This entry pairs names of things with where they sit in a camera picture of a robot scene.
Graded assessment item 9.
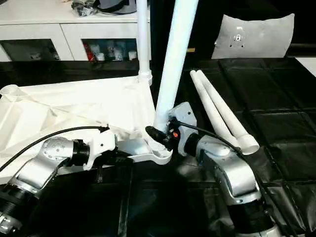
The black cable clutter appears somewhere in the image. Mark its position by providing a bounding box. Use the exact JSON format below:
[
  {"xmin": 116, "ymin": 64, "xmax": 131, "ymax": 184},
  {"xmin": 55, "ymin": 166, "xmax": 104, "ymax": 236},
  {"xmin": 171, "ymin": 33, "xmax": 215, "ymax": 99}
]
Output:
[{"xmin": 70, "ymin": 0, "xmax": 99, "ymax": 18}]

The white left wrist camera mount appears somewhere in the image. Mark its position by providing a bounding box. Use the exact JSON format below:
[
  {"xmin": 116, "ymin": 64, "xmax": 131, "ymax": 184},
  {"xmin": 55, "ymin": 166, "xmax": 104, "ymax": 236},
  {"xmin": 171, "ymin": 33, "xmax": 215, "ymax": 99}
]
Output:
[{"xmin": 83, "ymin": 130, "xmax": 117, "ymax": 171}]

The black work mat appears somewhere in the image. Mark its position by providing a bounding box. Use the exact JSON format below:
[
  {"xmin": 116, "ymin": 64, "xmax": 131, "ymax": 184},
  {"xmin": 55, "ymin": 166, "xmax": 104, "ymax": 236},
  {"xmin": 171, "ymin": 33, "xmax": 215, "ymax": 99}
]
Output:
[{"xmin": 0, "ymin": 56, "xmax": 316, "ymax": 237}]

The white plastic table leg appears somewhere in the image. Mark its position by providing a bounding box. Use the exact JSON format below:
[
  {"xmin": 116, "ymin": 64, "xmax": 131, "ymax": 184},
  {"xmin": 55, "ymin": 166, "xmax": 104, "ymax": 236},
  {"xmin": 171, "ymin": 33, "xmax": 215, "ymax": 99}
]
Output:
[
  {"xmin": 147, "ymin": 0, "xmax": 200, "ymax": 152},
  {"xmin": 136, "ymin": 0, "xmax": 153, "ymax": 86},
  {"xmin": 195, "ymin": 69, "xmax": 261, "ymax": 156},
  {"xmin": 189, "ymin": 70, "xmax": 242, "ymax": 149}
]

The grey bag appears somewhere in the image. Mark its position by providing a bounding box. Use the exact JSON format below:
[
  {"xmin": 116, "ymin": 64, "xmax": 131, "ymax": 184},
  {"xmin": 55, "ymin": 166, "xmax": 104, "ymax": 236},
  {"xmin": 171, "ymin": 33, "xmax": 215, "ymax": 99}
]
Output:
[{"xmin": 94, "ymin": 0, "xmax": 138, "ymax": 15}]

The white cabinet with glass doors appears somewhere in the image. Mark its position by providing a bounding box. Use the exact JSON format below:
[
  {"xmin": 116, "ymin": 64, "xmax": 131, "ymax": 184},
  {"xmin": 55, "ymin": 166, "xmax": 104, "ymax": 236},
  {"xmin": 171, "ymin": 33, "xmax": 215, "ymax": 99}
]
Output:
[{"xmin": 0, "ymin": 0, "xmax": 152, "ymax": 63}]

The white plastic table top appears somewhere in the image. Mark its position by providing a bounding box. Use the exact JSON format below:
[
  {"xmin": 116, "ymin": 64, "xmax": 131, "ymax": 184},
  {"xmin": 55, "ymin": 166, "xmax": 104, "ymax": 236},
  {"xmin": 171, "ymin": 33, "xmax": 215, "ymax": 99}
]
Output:
[{"xmin": 0, "ymin": 75, "xmax": 174, "ymax": 186}]

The white flat board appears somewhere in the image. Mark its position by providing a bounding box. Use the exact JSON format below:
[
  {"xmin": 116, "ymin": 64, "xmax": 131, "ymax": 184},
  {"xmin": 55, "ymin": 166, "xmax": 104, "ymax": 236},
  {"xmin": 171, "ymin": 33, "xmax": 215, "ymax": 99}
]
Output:
[{"xmin": 294, "ymin": 56, "xmax": 316, "ymax": 78}]

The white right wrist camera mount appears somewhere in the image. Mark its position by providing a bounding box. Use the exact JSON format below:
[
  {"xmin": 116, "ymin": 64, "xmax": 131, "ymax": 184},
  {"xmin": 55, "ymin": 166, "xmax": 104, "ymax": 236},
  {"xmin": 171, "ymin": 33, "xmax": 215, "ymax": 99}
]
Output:
[{"xmin": 168, "ymin": 101, "xmax": 198, "ymax": 157}]

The red box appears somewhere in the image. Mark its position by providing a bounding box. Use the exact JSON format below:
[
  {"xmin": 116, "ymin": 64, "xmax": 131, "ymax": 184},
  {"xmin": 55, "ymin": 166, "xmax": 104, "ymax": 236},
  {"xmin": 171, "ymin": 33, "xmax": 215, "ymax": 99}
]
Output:
[{"xmin": 83, "ymin": 42, "xmax": 91, "ymax": 62}]

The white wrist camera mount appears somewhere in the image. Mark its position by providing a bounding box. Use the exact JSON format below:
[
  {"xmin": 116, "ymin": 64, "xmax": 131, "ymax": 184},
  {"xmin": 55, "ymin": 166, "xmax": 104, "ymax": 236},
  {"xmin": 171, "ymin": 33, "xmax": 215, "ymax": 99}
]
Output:
[
  {"xmin": 83, "ymin": 130, "xmax": 117, "ymax": 171},
  {"xmin": 168, "ymin": 101, "xmax": 198, "ymax": 157}
]

